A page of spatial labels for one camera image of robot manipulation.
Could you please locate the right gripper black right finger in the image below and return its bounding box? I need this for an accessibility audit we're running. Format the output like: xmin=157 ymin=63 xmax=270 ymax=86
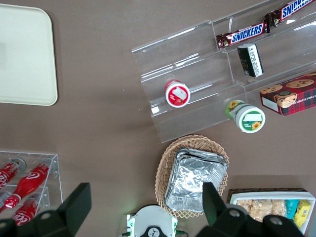
xmin=196 ymin=182 xmax=306 ymax=237

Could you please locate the clear acrylic bottle rack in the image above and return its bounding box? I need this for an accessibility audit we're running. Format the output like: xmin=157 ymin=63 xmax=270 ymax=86
xmin=0 ymin=150 xmax=64 ymax=223

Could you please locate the aluminium foil tray stack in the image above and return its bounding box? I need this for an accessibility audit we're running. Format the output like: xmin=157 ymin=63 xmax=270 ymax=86
xmin=164 ymin=148 xmax=229 ymax=214

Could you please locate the white rectangular snack dish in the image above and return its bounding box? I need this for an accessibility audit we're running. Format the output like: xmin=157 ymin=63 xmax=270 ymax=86
xmin=229 ymin=191 xmax=316 ymax=235

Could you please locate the rice cracker packet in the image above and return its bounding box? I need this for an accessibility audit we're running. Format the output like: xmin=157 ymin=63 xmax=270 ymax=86
xmin=271 ymin=199 xmax=287 ymax=218
xmin=236 ymin=198 xmax=254 ymax=217
xmin=251 ymin=198 xmax=273 ymax=223

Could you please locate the Snickers chocolate bar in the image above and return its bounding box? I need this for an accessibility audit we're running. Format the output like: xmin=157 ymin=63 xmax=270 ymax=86
xmin=264 ymin=0 xmax=316 ymax=28
xmin=216 ymin=21 xmax=271 ymax=50

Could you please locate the green sunflower yogurt cup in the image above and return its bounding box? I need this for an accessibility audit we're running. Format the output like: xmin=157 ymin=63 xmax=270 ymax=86
xmin=225 ymin=99 xmax=267 ymax=134

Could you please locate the red cola bottle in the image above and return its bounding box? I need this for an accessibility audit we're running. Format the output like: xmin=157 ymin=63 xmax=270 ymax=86
xmin=0 ymin=157 xmax=27 ymax=191
xmin=4 ymin=161 xmax=51 ymax=209
xmin=11 ymin=194 xmax=42 ymax=227

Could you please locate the yellow snack packet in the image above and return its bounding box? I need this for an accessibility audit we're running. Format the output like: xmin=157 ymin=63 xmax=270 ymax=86
xmin=293 ymin=199 xmax=312 ymax=229

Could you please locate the red strawberry yogurt cup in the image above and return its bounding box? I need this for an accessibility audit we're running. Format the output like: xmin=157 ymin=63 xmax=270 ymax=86
xmin=164 ymin=79 xmax=191 ymax=109

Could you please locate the clear acrylic stepped shelf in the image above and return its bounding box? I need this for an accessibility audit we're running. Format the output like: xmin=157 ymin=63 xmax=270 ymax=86
xmin=211 ymin=0 xmax=316 ymax=104
xmin=131 ymin=19 xmax=248 ymax=144

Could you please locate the light wicker basket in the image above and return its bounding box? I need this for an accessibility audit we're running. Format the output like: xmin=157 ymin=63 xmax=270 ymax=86
xmin=155 ymin=134 xmax=229 ymax=219

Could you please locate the dark woven tray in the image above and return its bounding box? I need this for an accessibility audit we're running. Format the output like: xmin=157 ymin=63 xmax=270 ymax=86
xmin=226 ymin=188 xmax=310 ymax=205

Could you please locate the teal snack packet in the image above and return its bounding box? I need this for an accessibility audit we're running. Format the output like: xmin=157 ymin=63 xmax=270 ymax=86
xmin=285 ymin=199 xmax=301 ymax=220

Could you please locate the red plaid cookie box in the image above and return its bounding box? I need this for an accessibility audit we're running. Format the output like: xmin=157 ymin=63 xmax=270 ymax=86
xmin=259 ymin=72 xmax=316 ymax=117

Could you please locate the cream plastic tray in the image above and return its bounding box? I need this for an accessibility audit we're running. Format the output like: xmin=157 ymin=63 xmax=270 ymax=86
xmin=0 ymin=3 xmax=59 ymax=107

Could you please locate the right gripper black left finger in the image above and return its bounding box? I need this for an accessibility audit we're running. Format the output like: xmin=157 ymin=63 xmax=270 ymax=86
xmin=0 ymin=182 xmax=92 ymax=237

